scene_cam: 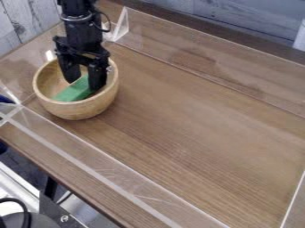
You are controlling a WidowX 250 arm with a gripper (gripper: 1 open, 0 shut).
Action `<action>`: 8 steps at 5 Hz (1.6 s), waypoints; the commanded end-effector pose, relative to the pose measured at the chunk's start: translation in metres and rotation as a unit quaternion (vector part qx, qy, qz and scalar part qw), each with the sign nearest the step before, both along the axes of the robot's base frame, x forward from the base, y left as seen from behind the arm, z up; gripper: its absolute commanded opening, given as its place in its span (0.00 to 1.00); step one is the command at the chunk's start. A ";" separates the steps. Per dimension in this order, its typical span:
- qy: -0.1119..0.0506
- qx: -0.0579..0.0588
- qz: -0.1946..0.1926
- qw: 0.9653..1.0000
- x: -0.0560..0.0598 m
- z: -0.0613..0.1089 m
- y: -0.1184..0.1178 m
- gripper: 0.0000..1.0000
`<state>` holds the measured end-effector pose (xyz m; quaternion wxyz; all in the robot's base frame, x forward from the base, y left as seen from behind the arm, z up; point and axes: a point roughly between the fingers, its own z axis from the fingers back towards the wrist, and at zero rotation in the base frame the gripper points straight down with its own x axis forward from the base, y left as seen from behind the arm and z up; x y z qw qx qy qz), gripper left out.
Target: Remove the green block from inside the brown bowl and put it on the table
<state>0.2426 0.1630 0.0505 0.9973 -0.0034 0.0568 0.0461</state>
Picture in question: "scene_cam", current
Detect green rectangular block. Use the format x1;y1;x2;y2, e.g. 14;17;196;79
52;75;93;102

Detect grey metal bracket with screw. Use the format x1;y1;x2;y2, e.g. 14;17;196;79
38;202;87;228

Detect brown wooden bowl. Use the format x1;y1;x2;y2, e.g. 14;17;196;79
32;60;119;120

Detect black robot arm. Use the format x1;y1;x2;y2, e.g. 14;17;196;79
52;0;111;91

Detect white object at right edge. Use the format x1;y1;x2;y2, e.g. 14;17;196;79
293;19;305;52

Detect black cable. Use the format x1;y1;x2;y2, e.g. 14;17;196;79
0;198;33;228

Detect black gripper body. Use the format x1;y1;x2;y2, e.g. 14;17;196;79
53;12;109;67

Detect black table leg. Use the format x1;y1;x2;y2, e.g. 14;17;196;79
44;177;58;200

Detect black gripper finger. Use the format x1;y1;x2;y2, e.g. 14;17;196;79
58;55;81;84
87;64;107;91

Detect clear acrylic tray walls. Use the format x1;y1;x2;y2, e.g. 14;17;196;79
0;1;305;228

